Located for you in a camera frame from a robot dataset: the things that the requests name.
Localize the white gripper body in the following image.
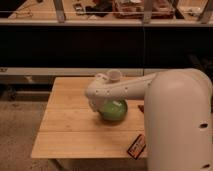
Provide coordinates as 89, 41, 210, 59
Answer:
88, 99, 107, 113

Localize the green ceramic bowl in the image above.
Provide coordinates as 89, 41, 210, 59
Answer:
98, 100, 128, 121

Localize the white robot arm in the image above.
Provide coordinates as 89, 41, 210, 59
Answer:
85, 68, 213, 171

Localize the light wooden table board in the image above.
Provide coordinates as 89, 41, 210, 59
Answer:
31, 77, 145, 159

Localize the small red brown object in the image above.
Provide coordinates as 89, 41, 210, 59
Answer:
138, 105, 144, 113

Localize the dark rectangular snack box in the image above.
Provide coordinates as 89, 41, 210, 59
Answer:
127, 134, 146, 160

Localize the clear tray of items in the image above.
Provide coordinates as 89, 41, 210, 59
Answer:
112, 0, 174, 19

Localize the long shelf rail frame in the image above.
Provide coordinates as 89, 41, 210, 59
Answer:
0, 0, 213, 27

